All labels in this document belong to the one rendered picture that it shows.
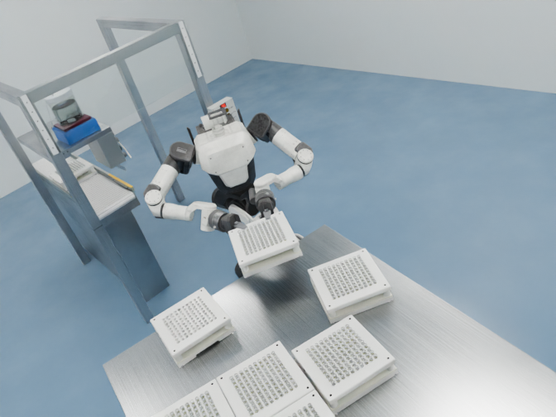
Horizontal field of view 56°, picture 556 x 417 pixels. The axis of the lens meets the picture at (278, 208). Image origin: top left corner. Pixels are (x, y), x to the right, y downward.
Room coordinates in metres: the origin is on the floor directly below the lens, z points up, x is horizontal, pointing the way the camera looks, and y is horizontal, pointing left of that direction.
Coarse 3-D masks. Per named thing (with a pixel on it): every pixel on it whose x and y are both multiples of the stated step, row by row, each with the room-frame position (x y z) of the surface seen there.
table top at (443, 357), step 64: (320, 256) 1.71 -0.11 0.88; (256, 320) 1.47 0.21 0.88; (320, 320) 1.36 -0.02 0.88; (384, 320) 1.27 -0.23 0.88; (448, 320) 1.18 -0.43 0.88; (128, 384) 1.36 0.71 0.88; (192, 384) 1.26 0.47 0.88; (384, 384) 1.03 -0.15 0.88; (448, 384) 0.96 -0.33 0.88; (512, 384) 0.89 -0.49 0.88
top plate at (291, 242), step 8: (272, 216) 1.83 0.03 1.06; (280, 216) 1.81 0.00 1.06; (248, 224) 1.83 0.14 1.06; (256, 224) 1.81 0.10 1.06; (280, 224) 1.76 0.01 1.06; (288, 224) 1.74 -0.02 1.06; (232, 232) 1.81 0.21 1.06; (264, 232) 1.74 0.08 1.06; (288, 232) 1.69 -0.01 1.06; (232, 240) 1.76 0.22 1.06; (248, 240) 1.72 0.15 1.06; (272, 240) 1.67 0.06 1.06; (288, 240) 1.64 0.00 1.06; (296, 240) 1.62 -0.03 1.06; (240, 248) 1.68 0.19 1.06; (256, 248) 1.65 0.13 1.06; (272, 248) 1.62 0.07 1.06; (280, 248) 1.60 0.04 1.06; (288, 248) 1.60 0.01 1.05; (240, 256) 1.63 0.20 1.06; (248, 256) 1.62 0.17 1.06; (256, 256) 1.60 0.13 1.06; (264, 256) 1.60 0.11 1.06; (240, 264) 1.59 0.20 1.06; (248, 264) 1.59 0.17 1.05
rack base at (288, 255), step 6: (282, 252) 1.63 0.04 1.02; (288, 252) 1.62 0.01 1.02; (294, 252) 1.61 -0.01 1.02; (300, 252) 1.61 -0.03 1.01; (270, 258) 1.62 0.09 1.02; (276, 258) 1.61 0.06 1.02; (282, 258) 1.60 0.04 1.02; (288, 258) 1.60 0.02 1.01; (294, 258) 1.61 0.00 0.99; (252, 264) 1.62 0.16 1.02; (258, 264) 1.61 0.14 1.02; (264, 264) 1.60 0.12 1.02; (270, 264) 1.60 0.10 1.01; (276, 264) 1.60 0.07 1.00; (252, 270) 1.59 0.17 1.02; (258, 270) 1.59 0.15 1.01; (264, 270) 1.59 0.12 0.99; (246, 276) 1.59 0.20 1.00
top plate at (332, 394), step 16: (352, 320) 1.25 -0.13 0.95; (320, 336) 1.23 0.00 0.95; (352, 336) 1.18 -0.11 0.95; (368, 336) 1.16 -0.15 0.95; (304, 352) 1.18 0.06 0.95; (368, 352) 1.10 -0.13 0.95; (384, 352) 1.08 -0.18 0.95; (304, 368) 1.12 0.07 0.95; (368, 368) 1.04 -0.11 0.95; (384, 368) 1.03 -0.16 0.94; (320, 384) 1.04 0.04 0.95; (336, 384) 1.03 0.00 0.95; (352, 384) 1.01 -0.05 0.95; (336, 400) 0.98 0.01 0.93
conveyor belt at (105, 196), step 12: (36, 168) 3.79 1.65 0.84; (48, 168) 3.72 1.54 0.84; (84, 180) 3.30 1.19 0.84; (96, 180) 3.24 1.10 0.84; (108, 180) 3.18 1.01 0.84; (84, 192) 3.12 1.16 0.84; (96, 192) 3.07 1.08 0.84; (108, 192) 3.01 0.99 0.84; (120, 192) 2.96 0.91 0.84; (96, 204) 2.90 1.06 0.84; (108, 204) 2.85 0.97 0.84; (120, 204) 2.84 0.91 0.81
